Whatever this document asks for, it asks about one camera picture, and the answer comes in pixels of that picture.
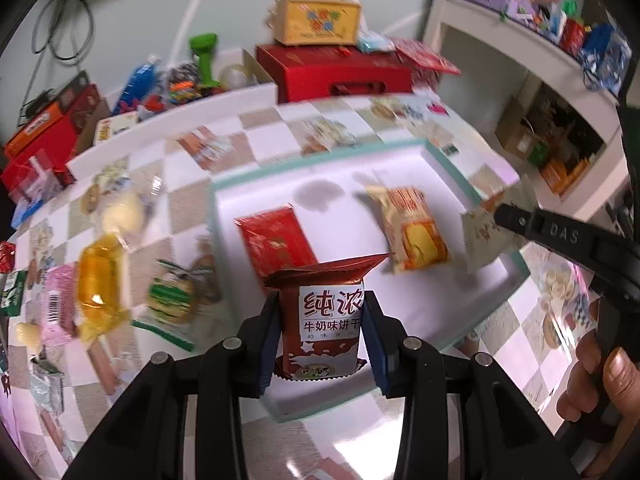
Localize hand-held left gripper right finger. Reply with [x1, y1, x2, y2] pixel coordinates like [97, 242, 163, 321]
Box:
[362, 292, 581, 480]

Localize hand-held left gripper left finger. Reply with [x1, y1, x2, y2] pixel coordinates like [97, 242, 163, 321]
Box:
[62, 292, 281, 480]

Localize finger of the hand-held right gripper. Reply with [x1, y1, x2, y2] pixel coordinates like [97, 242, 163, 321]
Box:
[495, 203, 597, 267]

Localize beige snack packet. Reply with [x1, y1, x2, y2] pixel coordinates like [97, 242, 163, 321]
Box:
[460, 207, 523, 273]

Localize red milk biscuit packet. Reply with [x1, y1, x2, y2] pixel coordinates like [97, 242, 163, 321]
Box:
[264, 254, 392, 383]

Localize white tray with teal rim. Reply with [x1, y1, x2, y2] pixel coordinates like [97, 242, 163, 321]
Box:
[209, 140, 531, 423]

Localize round pastry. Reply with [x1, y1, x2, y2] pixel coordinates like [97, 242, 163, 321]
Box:
[97, 175, 166, 241]

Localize person's right hand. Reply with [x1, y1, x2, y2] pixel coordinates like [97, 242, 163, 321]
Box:
[556, 299, 640, 477]

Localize orange and white carton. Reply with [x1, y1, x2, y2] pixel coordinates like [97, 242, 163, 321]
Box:
[540, 157, 591, 196]

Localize small brown cardboard box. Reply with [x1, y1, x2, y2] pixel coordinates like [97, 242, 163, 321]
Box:
[495, 95, 536, 156]

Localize green striped cookie packet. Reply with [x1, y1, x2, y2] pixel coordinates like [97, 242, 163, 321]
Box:
[132, 259, 198, 351]

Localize red snack packet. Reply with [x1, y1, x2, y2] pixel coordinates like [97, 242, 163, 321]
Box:
[234, 204, 318, 286]

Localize orange bread packet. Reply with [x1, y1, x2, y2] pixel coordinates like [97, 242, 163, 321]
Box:
[362, 185, 453, 275]

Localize red sausage stick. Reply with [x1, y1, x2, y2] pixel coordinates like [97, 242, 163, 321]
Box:
[90, 342, 118, 396]

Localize orange jelly candy packet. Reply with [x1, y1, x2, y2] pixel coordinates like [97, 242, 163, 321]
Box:
[75, 232, 132, 346]

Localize blue patterned bag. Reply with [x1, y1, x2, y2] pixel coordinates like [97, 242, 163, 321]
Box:
[582, 22, 633, 91]

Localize red patterned paper bag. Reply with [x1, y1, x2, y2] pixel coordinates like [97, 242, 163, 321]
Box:
[392, 37, 461, 83]

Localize pink snack packet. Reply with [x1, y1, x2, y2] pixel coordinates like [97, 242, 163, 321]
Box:
[42, 265, 83, 346]

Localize white shelf unit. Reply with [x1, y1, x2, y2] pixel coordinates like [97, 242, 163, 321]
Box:
[422, 0, 640, 231]

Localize heap of colourful toys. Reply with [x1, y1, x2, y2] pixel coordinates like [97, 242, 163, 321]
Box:
[495, 0, 591, 53]

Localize checkered printed tablecloth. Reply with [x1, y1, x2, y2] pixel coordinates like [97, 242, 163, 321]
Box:
[0, 95, 640, 480]

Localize pale yellow pastry packet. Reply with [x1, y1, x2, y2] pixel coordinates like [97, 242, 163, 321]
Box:
[15, 322, 43, 353]

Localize light blue packet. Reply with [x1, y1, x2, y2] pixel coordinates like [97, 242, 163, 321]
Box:
[357, 30, 396, 53]

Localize green carton box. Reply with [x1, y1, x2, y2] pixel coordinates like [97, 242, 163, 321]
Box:
[0, 270, 28, 317]

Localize red gift box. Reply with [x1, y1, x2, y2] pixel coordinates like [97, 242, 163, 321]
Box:
[255, 42, 416, 106]

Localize white printed box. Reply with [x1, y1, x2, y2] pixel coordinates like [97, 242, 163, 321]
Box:
[94, 112, 140, 146]

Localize clear zip bags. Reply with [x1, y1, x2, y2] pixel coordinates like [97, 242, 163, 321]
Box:
[10, 200, 46, 228]

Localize clear plastic bottle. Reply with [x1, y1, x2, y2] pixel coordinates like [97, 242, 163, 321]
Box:
[220, 62, 251, 91]

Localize bag of colourful toys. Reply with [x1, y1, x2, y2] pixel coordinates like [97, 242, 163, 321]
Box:
[165, 62, 211, 106]

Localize open cardboard box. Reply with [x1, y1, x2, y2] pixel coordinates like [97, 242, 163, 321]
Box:
[75, 49, 276, 146]

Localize clear plastic box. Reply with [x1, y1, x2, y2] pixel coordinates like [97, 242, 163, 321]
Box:
[10, 157, 56, 201]

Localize large red box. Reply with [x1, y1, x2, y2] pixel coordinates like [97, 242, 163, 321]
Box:
[0, 120, 81, 196]

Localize blue bead bottle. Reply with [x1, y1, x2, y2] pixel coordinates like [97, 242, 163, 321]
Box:
[112, 57, 161, 116]

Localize red patterned box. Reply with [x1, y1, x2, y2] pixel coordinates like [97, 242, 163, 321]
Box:
[65, 85, 101, 136]

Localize green dumbbell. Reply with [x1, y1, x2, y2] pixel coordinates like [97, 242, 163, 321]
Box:
[187, 32, 226, 95]

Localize orange box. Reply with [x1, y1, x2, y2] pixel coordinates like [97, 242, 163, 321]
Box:
[5, 102, 66, 156]

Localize dark brown box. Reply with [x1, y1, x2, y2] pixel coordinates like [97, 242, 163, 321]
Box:
[50, 71, 91, 111]

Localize yellow gift box with handle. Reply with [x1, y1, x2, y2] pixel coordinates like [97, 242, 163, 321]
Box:
[270, 0, 363, 47]

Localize black cables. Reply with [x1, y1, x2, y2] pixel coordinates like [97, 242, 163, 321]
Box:
[32, 0, 96, 61]

